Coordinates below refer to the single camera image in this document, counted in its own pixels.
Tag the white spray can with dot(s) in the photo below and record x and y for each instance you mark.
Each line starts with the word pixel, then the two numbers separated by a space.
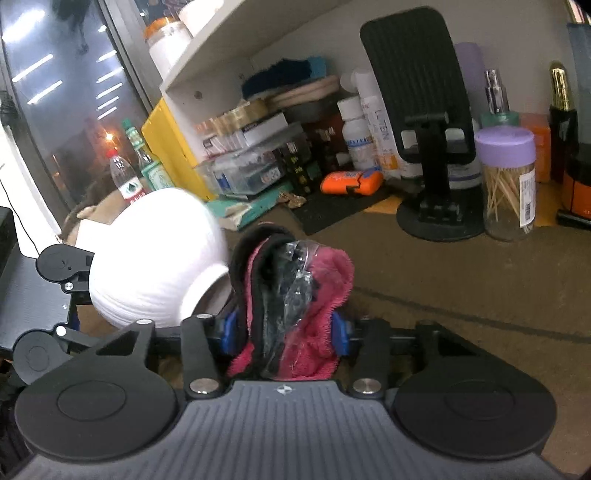
pixel 381 124

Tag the white bowl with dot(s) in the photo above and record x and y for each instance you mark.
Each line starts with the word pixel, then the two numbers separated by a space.
pixel 152 258

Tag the glass window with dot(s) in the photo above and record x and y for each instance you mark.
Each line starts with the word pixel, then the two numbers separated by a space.
pixel 69 92

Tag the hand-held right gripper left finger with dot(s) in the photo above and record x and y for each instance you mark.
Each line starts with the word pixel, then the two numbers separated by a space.
pixel 229 332

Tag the brown crumpled wrapper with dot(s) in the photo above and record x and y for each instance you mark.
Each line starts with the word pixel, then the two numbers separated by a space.
pixel 291 200

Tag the pink cloth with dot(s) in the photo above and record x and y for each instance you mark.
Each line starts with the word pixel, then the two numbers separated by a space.
pixel 323 286

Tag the red label water bottle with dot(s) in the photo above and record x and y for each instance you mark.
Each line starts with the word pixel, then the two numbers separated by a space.
pixel 127 182

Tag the black orange jar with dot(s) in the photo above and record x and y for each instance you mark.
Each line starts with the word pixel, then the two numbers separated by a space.
pixel 577 194

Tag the white striped box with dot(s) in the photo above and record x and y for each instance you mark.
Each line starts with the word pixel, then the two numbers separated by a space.
pixel 258 131

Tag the orange lid white jar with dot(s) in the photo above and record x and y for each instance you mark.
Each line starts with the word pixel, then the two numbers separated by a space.
pixel 168 50

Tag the teal notebook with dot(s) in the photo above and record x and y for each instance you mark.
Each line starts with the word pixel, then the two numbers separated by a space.
pixel 249 207

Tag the blue sponge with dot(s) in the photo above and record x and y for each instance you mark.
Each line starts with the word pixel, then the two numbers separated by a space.
pixel 317 67

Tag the black shoe brush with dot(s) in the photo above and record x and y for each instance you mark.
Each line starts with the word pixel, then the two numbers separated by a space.
pixel 277 74

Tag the pink round tin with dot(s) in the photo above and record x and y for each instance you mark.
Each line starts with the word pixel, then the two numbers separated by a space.
pixel 212 128

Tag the yellow plastic box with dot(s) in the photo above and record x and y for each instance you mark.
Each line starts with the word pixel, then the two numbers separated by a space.
pixel 171 147

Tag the black ribbed mat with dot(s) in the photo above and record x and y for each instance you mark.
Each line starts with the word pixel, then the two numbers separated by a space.
pixel 337 210

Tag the white plastic bottle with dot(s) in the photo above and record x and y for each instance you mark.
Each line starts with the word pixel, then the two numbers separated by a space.
pixel 353 82

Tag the black phone stand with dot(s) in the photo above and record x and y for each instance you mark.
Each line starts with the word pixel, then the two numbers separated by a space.
pixel 411 69

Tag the white medicine bottle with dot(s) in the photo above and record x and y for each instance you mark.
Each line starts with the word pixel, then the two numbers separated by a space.
pixel 356 138

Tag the white shelf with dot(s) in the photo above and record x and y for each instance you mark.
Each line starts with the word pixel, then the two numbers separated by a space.
pixel 221 50

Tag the dark gold cap bottle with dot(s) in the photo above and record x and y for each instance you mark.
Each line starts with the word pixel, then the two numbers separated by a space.
pixel 563 134

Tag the clear plastic organizer box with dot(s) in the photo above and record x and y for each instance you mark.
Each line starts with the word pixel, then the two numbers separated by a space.
pixel 244 173

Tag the clear plastic film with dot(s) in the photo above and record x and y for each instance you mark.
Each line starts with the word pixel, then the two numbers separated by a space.
pixel 295 272

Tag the row of dark vials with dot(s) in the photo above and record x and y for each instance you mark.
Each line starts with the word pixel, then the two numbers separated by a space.
pixel 304 166

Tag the orange packet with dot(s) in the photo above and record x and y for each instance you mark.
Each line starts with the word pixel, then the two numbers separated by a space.
pixel 351 182

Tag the purple lid toothpick jar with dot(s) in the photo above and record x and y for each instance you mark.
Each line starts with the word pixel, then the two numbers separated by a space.
pixel 505 184

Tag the teal glass spray bottle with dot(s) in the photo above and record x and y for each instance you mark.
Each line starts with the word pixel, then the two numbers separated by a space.
pixel 498 117

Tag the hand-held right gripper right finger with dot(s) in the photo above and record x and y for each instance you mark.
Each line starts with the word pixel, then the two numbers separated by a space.
pixel 341 333

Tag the blue label white bottle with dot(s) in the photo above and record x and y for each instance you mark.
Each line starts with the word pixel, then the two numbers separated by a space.
pixel 464 177

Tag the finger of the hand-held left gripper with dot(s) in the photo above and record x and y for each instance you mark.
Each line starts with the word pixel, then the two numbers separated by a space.
pixel 83 336
pixel 78 288

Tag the orange box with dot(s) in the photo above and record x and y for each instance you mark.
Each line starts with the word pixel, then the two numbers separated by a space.
pixel 538 147

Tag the gold round tin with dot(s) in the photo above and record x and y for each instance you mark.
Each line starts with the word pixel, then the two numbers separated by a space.
pixel 249 113

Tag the green glass bottle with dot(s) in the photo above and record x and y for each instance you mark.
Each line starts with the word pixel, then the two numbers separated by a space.
pixel 154 177

